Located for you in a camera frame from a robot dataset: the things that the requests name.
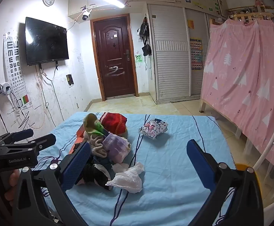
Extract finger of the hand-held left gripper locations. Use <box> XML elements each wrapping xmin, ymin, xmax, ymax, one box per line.
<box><xmin>0</xmin><ymin>133</ymin><xmax>57</xmax><ymax>156</ymax></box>
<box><xmin>0</xmin><ymin>129</ymin><xmax>34</xmax><ymax>146</ymax></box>

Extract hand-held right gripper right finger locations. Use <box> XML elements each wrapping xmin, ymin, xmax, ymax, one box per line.
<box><xmin>186</xmin><ymin>139</ymin><xmax>265</xmax><ymax>226</ymax></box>

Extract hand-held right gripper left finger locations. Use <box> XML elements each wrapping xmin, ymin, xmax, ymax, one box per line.
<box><xmin>12</xmin><ymin>141</ymin><xmax>91</xmax><ymax>226</ymax></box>

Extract black wrapper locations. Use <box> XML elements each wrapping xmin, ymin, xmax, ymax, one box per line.
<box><xmin>77</xmin><ymin>157</ymin><xmax>111</xmax><ymax>191</ymax></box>

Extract small white tissue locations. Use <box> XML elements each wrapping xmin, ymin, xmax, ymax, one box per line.
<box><xmin>112</xmin><ymin>162</ymin><xmax>129</xmax><ymax>173</ymax></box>

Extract yellow plastic bin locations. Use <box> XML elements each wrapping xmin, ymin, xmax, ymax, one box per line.
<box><xmin>235</xmin><ymin>162</ymin><xmax>262</xmax><ymax>193</ymax></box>

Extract person's left hand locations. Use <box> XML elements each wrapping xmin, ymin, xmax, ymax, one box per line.
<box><xmin>4</xmin><ymin>169</ymin><xmax>20</xmax><ymax>202</ymax></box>

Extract cream knitted sock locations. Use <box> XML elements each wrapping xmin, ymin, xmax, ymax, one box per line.
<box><xmin>84</xmin><ymin>132</ymin><xmax>108</xmax><ymax>158</ymax></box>

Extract white eye chart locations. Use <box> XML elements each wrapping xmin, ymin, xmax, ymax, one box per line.
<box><xmin>3</xmin><ymin>33</ymin><xmax>31</xmax><ymax>110</ymax></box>

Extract pink tree print curtain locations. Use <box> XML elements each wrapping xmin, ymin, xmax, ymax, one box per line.
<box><xmin>199</xmin><ymin>18</ymin><xmax>274</xmax><ymax>172</ymax></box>

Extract white sliding door wardrobe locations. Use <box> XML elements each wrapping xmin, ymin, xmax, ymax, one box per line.
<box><xmin>147</xmin><ymin>3</ymin><xmax>213</xmax><ymax>104</ymax></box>

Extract dark brown door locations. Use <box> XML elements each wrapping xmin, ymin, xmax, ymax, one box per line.
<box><xmin>90</xmin><ymin>14</ymin><xmax>139</xmax><ymax>101</ymax></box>

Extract colourful grid poster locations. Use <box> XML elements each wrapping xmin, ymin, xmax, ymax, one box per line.
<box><xmin>190</xmin><ymin>38</ymin><xmax>203</xmax><ymax>70</ymax></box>

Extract small black hanging bag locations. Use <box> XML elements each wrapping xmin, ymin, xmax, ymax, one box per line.
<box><xmin>142</xmin><ymin>44</ymin><xmax>152</xmax><ymax>57</ymax></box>

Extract hanging wall cable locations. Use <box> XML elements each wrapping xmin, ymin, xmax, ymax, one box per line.
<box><xmin>34</xmin><ymin>65</ymin><xmax>65</xmax><ymax>129</ymax></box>

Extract white wall plug adapter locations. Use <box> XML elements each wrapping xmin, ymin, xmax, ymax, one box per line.
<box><xmin>0</xmin><ymin>82</ymin><xmax>11</xmax><ymax>96</ymax></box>

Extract wooden bunk bed frame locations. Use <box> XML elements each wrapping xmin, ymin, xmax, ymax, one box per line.
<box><xmin>199</xmin><ymin>5</ymin><xmax>274</xmax><ymax>156</ymax></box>

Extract black wall television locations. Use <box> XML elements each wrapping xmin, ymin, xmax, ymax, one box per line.
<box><xmin>25</xmin><ymin>17</ymin><xmax>69</xmax><ymax>66</ymax></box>

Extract white security camera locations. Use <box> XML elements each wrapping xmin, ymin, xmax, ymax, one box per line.
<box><xmin>81</xmin><ymin>8</ymin><xmax>92</xmax><ymax>21</ymax></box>

